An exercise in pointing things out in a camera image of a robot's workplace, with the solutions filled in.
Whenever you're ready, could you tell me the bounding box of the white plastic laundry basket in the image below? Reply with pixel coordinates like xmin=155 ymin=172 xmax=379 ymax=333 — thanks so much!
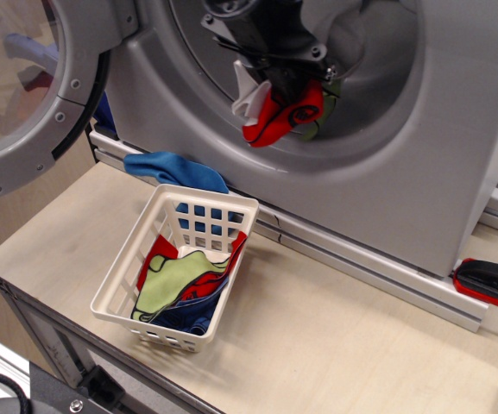
xmin=91 ymin=185 xmax=259 ymax=352

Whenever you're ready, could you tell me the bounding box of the aluminium profile rail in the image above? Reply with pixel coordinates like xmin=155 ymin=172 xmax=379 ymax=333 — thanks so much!
xmin=90 ymin=116 xmax=498 ymax=331

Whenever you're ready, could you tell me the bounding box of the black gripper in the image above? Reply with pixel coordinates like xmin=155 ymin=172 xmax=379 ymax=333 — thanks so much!
xmin=201 ymin=8 xmax=337 ymax=104

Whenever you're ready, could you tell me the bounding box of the dark blue cloth in basket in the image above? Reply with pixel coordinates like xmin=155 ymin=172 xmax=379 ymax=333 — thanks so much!
xmin=151 ymin=278 xmax=229 ymax=336

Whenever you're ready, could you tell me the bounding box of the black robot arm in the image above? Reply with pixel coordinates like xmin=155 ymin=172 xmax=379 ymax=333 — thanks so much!
xmin=201 ymin=1 xmax=337 ymax=104

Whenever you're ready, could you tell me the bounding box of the red black clamp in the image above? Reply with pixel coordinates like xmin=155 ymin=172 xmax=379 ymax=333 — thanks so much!
xmin=452 ymin=259 xmax=498 ymax=307

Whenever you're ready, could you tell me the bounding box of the white grey cloth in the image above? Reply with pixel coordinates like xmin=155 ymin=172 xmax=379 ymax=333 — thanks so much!
xmin=231 ymin=60 xmax=271 ymax=126

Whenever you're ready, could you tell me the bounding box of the grey toy washing machine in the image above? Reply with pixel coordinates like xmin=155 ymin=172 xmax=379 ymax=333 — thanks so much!
xmin=107 ymin=1 xmax=498 ymax=276

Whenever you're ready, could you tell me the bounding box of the round transparent washer door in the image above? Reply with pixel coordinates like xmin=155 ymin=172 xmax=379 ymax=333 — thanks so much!
xmin=0 ymin=1 xmax=138 ymax=197

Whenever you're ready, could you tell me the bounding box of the light green cloth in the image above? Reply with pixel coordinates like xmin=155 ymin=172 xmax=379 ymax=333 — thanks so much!
xmin=131 ymin=250 xmax=231 ymax=323

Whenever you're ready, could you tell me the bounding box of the olive green cloth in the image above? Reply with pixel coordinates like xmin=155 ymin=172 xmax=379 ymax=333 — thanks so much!
xmin=294 ymin=80 xmax=342 ymax=141

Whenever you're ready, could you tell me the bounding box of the red cloth with dark trim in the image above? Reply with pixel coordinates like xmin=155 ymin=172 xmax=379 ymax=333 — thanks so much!
xmin=242 ymin=79 xmax=324 ymax=147

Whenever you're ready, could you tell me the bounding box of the red cloth in basket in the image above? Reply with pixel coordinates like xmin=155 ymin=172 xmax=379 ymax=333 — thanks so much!
xmin=136 ymin=232 xmax=247 ymax=305

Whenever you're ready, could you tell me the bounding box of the black cable lower left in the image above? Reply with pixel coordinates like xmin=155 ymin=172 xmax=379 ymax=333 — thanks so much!
xmin=0 ymin=369 xmax=32 ymax=414

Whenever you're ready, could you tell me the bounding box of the blue cloth behind basket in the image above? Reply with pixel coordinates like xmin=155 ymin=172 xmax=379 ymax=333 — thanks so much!
xmin=123 ymin=150 xmax=243 ymax=236

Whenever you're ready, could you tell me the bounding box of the black metal bracket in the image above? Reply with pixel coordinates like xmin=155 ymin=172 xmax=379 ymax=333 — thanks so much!
xmin=29 ymin=363 xmax=126 ymax=413

